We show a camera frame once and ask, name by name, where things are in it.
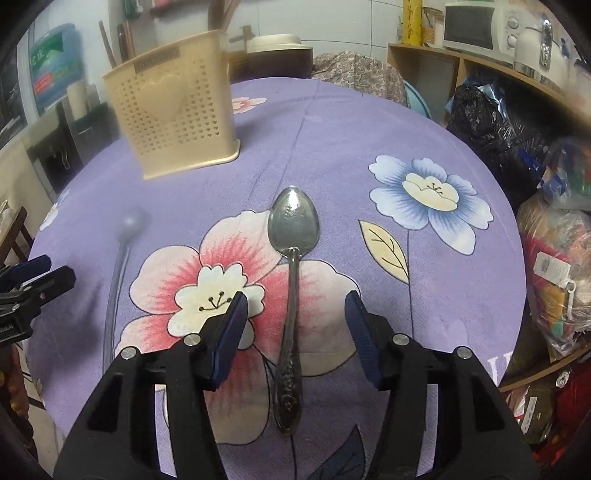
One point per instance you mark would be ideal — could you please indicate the brown wooden chopstick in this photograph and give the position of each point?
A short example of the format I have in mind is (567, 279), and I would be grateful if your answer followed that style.
(231, 13)

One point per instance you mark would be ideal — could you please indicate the black plastic bag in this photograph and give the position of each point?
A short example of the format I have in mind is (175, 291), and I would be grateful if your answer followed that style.
(498, 124)

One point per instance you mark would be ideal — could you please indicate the light wooden shelf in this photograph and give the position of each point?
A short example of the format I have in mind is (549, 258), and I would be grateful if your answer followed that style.
(415, 64)

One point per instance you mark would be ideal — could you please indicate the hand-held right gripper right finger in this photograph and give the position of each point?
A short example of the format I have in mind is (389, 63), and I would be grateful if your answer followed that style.
(364, 341)

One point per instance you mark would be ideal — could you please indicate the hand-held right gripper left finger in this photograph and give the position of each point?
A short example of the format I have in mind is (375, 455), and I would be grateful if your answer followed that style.
(228, 341)

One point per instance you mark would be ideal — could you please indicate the purple floral tablecloth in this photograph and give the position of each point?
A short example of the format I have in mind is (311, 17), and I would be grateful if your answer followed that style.
(323, 152)

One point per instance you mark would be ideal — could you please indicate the tall yellow box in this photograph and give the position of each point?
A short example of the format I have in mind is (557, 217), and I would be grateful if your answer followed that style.
(412, 21)

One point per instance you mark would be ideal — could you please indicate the grey water dispenser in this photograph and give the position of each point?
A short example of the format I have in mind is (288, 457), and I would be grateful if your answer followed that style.
(69, 143)

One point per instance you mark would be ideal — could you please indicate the wooden chair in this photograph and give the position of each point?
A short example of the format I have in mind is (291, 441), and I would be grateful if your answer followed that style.
(14, 230)

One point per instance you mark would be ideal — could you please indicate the clear bag of colourful goods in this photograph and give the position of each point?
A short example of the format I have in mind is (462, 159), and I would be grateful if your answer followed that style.
(554, 267)

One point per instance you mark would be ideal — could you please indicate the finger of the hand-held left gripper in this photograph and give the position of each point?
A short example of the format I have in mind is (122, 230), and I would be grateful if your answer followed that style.
(30, 266)
(46, 282)

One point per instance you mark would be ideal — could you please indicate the light blue bin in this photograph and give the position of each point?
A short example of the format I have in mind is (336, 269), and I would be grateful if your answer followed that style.
(418, 104)

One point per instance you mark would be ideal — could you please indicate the person's left hand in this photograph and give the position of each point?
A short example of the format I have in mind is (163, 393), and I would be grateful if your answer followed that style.
(14, 392)

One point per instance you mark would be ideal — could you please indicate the beige perforated utensil holder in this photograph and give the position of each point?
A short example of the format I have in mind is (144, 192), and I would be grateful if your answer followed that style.
(171, 120)

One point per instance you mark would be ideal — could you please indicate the patterned brown cloth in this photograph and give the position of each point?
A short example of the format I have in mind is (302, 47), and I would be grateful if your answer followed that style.
(360, 69)

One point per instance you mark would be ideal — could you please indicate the brown and white rice cooker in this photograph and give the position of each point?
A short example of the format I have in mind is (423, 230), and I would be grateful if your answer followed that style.
(279, 50)

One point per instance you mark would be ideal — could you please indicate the embossed metal spoon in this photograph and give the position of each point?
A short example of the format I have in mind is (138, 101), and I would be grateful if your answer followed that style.
(293, 221)

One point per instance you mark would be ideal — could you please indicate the blue water bottle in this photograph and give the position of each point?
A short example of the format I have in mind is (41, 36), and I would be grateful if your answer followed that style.
(55, 60)

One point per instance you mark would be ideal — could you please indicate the bronze faucet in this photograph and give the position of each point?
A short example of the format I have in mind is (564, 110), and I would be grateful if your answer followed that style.
(244, 37)

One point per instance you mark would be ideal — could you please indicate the white microwave oven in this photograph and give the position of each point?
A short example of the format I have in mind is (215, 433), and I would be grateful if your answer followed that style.
(480, 27)

